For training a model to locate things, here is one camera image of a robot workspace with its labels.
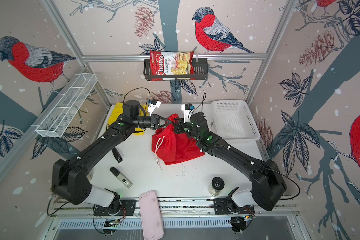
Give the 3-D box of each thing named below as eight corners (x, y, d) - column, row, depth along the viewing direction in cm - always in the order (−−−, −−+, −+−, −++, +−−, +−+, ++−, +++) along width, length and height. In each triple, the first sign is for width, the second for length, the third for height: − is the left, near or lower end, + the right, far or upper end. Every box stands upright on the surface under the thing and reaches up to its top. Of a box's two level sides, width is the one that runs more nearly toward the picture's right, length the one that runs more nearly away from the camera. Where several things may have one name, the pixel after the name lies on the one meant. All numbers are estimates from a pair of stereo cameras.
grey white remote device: (111, 172, 86) (108, 170, 83) (115, 168, 88) (112, 165, 84) (129, 189, 80) (127, 187, 77) (133, 184, 82) (131, 181, 79)
